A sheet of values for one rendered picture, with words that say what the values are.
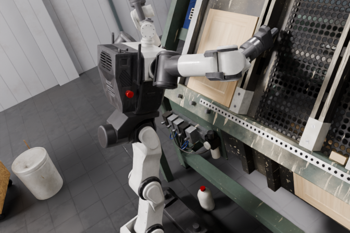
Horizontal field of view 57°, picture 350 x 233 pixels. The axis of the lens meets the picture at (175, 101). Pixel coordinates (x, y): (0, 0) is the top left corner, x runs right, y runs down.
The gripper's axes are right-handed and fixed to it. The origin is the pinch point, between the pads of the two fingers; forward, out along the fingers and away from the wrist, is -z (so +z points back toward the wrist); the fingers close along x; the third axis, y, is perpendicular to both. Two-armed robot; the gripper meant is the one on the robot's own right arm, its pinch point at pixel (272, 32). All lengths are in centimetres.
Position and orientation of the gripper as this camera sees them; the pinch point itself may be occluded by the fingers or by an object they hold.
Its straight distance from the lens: 160.5
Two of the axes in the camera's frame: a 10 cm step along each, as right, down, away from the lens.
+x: -3.5, -7.3, -5.8
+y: -5.6, -3.3, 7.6
